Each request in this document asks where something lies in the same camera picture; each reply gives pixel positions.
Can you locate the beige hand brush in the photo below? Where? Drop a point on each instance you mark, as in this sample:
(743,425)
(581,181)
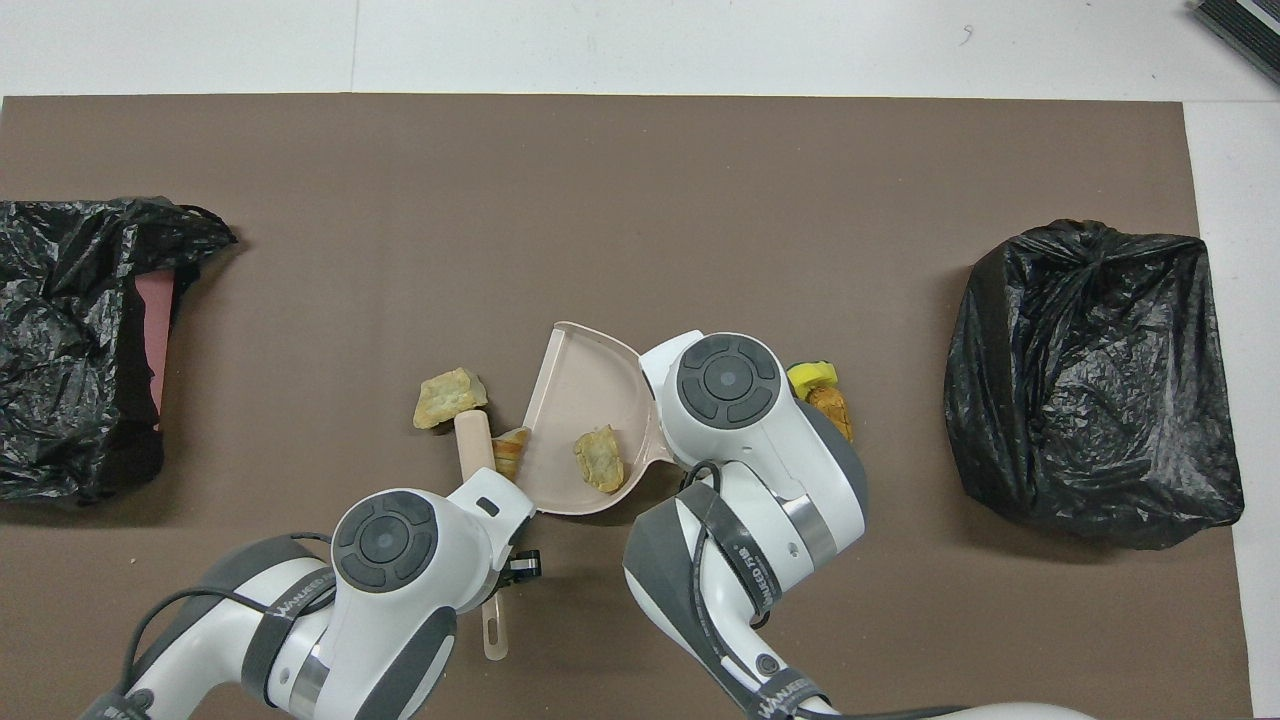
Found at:
(473,445)

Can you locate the beige plastic dustpan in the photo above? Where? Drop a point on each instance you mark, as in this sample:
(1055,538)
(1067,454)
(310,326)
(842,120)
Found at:
(585,400)

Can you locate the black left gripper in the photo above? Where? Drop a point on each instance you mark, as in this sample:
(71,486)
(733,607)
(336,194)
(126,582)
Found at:
(524,565)

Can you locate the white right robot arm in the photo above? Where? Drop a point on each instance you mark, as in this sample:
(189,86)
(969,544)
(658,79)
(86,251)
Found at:
(725,380)

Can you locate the taut black bag-lined bin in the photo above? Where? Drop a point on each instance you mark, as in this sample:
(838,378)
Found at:
(1100,380)

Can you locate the loose black trash bag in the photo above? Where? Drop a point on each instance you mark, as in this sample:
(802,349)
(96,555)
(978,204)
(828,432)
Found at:
(60,330)

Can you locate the orange crusted bread slice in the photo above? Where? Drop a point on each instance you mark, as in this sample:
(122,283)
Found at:
(510,452)

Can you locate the pink bin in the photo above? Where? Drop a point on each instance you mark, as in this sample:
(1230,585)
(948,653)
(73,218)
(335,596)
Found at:
(155,340)

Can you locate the brown bread chunk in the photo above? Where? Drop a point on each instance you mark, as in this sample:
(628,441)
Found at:
(835,412)

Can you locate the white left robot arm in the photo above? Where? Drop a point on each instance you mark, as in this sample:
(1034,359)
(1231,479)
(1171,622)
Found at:
(385,545)

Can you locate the striped croissant bread piece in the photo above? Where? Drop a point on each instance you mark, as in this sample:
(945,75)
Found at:
(600,458)

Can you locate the brown table mat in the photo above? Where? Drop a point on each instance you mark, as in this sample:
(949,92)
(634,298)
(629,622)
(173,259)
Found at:
(600,200)

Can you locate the yellow green sponge piece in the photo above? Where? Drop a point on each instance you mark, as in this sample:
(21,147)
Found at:
(810,376)

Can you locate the black ribbed object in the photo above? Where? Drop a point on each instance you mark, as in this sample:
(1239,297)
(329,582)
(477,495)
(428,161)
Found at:
(1240,25)

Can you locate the pale cream bread chunk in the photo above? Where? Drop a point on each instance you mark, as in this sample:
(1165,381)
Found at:
(450,397)

